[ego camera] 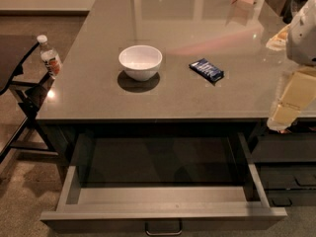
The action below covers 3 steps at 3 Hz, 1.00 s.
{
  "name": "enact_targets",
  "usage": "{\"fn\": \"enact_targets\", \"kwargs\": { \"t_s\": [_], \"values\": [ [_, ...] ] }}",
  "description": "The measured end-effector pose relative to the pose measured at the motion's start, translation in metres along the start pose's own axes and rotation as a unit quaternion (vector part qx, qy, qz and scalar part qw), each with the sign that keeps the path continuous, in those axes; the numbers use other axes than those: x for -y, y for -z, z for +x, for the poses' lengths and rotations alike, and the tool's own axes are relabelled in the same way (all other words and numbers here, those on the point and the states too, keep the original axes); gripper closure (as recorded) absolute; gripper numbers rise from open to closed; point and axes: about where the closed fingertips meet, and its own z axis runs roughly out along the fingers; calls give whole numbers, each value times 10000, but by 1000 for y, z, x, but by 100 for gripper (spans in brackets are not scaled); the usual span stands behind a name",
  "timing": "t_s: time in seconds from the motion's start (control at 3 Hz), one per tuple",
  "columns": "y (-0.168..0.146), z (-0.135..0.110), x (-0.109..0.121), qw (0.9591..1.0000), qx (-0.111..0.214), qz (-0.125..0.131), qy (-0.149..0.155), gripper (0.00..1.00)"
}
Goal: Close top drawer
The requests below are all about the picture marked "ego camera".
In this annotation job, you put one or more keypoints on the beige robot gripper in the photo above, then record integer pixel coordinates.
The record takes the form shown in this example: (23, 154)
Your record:
(303, 39)

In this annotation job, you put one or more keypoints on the metal drawer handle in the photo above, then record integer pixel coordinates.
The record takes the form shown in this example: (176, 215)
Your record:
(163, 228)

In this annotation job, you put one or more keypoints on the clear plastic water bottle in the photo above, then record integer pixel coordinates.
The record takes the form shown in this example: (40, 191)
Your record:
(49, 56)

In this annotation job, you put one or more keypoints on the blue snack bar wrapper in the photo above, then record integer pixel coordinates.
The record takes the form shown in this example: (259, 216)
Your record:
(207, 70)

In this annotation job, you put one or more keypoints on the white ceramic bowl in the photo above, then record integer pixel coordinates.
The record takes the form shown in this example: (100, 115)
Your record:
(140, 62)

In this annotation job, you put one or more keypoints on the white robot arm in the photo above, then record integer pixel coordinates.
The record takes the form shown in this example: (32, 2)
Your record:
(301, 39)

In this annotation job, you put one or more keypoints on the right side lower drawers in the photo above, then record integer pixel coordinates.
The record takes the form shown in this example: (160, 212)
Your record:
(286, 162)

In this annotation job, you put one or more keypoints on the grey top drawer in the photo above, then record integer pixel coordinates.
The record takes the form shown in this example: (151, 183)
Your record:
(119, 183)

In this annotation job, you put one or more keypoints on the dark folding chair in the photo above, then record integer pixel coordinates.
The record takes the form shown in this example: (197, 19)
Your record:
(14, 51)

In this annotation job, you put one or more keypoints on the glass jar with snacks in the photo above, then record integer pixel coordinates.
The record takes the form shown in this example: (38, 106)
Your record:
(278, 41)

